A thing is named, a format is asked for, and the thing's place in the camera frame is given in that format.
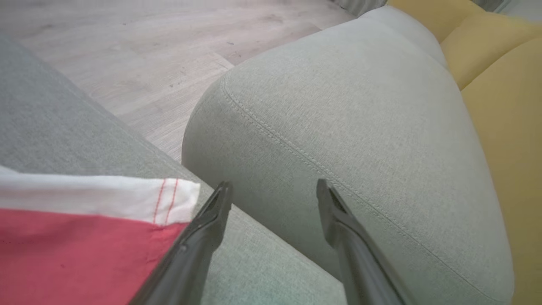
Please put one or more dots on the red shorts white trim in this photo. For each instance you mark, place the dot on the red shorts white trim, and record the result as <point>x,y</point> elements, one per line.
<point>63,254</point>

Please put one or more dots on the small grey sofa cushion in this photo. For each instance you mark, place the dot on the small grey sofa cushion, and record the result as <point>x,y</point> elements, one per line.
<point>338,106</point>

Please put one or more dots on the large grey sofa seat cushion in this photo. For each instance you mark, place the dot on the large grey sofa seat cushion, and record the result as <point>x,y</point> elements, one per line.
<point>63,127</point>

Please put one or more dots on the grey striped fabric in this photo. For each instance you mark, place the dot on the grey striped fabric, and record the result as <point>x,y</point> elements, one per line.
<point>360,5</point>

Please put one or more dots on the yellow sofa cushion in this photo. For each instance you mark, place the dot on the yellow sofa cushion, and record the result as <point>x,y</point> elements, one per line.
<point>512,148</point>
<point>487,46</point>
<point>427,15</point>

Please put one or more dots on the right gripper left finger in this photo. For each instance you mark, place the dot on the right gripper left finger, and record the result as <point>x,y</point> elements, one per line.
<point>190,258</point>

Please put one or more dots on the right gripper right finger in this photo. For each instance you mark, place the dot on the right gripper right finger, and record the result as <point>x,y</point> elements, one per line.
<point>360,258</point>

